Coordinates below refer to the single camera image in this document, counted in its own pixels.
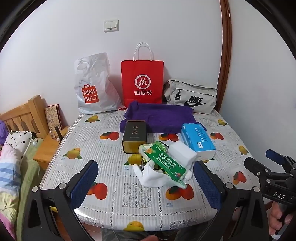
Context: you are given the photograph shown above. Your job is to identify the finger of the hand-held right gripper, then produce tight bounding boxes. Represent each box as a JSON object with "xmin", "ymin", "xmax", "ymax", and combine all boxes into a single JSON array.
[
  {"xmin": 244, "ymin": 157, "xmax": 289, "ymax": 183},
  {"xmin": 265, "ymin": 149, "xmax": 296, "ymax": 172}
]

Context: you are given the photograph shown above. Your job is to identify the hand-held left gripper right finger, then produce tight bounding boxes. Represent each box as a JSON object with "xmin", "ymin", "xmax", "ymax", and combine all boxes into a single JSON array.
[{"xmin": 194, "ymin": 160, "xmax": 277, "ymax": 241}]

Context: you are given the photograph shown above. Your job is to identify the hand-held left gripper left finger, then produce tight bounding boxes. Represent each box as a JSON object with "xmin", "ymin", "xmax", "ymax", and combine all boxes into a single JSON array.
[{"xmin": 22, "ymin": 160, "xmax": 99, "ymax": 241}]

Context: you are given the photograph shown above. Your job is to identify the white sponge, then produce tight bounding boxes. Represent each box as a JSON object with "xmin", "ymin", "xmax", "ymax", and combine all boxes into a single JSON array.
[{"xmin": 168, "ymin": 142, "xmax": 198, "ymax": 166}]

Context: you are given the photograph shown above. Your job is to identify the blue tissue pack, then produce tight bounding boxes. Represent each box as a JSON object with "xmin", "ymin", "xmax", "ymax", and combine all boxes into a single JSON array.
[{"xmin": 181, "ymin": 123, "xmax": 216, "ymax": 160}]

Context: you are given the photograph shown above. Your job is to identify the green wet wipes packet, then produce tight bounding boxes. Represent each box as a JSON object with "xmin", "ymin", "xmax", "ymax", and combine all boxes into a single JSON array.
[{"xmin": 138, "ymin": 141, "xmax": 188, "ymax": 189}]

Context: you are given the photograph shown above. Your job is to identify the white fabric glove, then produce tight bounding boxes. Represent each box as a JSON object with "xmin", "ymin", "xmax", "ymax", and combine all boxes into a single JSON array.
[{"xmin": 133, "ymin": 161, "xmax": 193, "ymax": 188}]

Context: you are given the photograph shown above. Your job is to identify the purple towel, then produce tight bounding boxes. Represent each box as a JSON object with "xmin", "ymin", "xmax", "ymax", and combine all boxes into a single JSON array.
[{"xmin": 119, "ymin": 101, "xmax": 207, "ymax": 134}]

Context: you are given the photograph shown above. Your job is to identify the person's right hand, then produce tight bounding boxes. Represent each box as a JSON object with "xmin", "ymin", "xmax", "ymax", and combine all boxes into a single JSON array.
[{"xmin": 269, "ymin": 202, "xmax": 294, "ymax": 235}]

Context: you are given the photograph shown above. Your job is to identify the fruit printed tablecloth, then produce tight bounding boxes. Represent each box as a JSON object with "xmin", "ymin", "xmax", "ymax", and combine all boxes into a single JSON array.
[{"xmin": 39, "ymin": 105, "xmax": 264, "ymax": 232}]

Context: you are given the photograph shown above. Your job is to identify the wooden nightstand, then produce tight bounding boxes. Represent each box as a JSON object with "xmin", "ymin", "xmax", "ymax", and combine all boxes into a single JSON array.
[{"xmin": 33, "ymin": 126, "xmax": 71, "ymax": 171}]

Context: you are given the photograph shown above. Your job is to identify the dark tea tin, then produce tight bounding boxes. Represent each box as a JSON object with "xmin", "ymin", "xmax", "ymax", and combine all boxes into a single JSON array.
[{"xmin": 122, "ymin": 120, "xmax": 147, "ymax": 154}]

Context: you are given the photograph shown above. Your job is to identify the patterned brown book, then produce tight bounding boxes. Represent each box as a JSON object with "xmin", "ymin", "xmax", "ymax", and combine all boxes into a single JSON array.
[{"xmin": 45, "ymin": 105, "xmax": 63, "ymax": 139}]

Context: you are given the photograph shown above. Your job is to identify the pastel striped blanket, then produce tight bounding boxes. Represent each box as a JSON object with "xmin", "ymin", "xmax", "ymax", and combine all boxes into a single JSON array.
[{"xmin": 0, "ymin": 145, "xmax": 26, "ymax": 241}]

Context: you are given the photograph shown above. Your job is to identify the white black-dotted pillow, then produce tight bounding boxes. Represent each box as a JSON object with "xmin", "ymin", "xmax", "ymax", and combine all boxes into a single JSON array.
[{"xmin": 3, "ymin": 131, "xmax": 34, "ymax": 163}]

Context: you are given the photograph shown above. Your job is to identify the wooden bed headboard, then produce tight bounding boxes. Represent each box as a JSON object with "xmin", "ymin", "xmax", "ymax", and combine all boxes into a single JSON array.
[{"xmin": 0, "ymin": 95, "xmax": 50, "ymax": 139}]

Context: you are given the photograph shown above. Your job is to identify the grey waist bag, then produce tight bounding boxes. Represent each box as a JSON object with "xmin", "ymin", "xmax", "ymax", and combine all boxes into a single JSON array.
[{"xmin": 162, "ymin": 78, "xmax": 218, "ymax": 114}]

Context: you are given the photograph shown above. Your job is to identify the purple plush item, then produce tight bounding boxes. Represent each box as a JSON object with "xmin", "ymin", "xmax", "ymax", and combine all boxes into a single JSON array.
[{"xmin": 0, "ymin": 120, "xmax": 10, "ymax": 145}]

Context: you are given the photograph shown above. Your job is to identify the white plastic shopping bag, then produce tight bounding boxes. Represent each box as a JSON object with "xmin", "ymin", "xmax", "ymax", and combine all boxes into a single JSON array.
[{"xmin": 74, "ymin": 52, "xmax": 122, "ymax": 114}]

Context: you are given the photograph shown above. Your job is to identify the red paper bag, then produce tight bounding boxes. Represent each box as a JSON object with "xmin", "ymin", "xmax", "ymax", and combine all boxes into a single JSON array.
[{"xmin": 121, "ymin": 43, "xmax": 164, "ymax": 107}]

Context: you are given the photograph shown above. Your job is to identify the brown wooden door frame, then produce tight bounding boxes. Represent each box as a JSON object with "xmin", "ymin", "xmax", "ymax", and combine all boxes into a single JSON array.
[{"xmin": 216, "ymin": 0, "xmax": 232, "ymax": 112}]

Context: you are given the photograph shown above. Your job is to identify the white light switch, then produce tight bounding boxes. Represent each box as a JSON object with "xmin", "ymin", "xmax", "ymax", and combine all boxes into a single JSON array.
[{"xmin": 104, "ymin": 19, "xmax": 119, "ymax": 32}]

